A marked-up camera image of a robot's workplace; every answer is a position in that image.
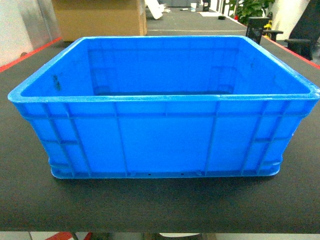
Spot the brown cardboard box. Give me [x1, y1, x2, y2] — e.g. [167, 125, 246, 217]
[52, 0, 147, 42]

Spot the black felt table mat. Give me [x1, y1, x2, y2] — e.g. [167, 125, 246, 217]
[0, 41, 320, 234]

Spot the large blue plastic crate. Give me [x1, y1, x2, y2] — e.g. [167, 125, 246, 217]
[7, 35, 320, 179]

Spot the black office chair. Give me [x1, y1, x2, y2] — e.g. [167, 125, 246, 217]
[269, 0, 320, 61]

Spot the green potted plant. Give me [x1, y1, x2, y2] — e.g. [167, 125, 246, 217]
[227, 0, 276, 25]

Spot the black mesh basket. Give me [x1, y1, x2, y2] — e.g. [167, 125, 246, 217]
[245, 16, 269, 45]

